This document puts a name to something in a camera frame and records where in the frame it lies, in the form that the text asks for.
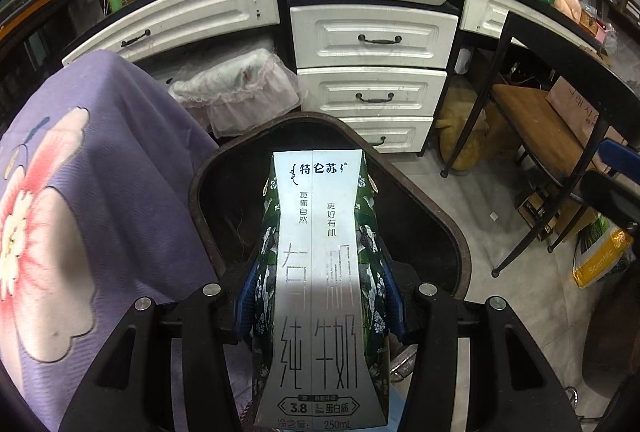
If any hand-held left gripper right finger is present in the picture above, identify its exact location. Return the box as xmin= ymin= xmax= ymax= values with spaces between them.
xmin=381 ymin=256 xmax=583 ymax=432

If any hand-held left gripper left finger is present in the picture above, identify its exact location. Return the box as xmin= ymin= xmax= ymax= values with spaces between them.
xmin=59 ymin=261 xmax=266 ymax=432

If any green and white milk carton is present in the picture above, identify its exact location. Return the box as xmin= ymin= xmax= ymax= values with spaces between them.
xmin=252 ymin=149 xmax=392 ymax=430

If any black trash bin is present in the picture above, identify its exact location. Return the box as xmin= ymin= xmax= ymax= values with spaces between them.
xmin=189 ymin=112 xmax=469 ymax=365

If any white cabinet drawer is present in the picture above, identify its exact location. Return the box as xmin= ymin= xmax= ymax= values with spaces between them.
xmin=297 ymin=68 xmax=448 ymax=119
xmin=289 ymin=6 xmax=459 ymax=71
xmin=344 ymin=116 xmax=434 ymax=157

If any cardboard box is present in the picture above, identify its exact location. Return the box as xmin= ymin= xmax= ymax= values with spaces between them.
xmin=517 ymin=188 xmax=592 ymax=243

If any yellow sack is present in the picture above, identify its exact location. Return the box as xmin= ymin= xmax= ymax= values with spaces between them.
xmin=433 ymin=76 xmax=489 ymax=173

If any purple floral tablecloth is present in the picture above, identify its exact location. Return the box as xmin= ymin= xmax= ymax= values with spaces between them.
xmin=0 ymin=49 xmax=222 ymax=432

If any yellow and white bag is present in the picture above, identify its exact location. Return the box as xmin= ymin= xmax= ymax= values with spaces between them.
xmin=572 ymin=216 xmax=634 ymax=289

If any wooden stool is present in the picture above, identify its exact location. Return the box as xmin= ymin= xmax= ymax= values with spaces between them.
xmin=489 ymin=84 xmax=610 ymax=203

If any long white desk drawer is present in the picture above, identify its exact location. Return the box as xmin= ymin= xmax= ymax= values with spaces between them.
xmin=62 ymin=0 xmax=280 ymax=65

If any short white desk drawer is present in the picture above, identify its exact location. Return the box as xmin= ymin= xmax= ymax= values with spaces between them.
xmin=459 ymin=0 xmax=522 ymax=38

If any black metal table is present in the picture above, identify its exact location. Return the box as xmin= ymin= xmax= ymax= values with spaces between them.
xmin=440 ymin=8 xmax=640 ymax=279

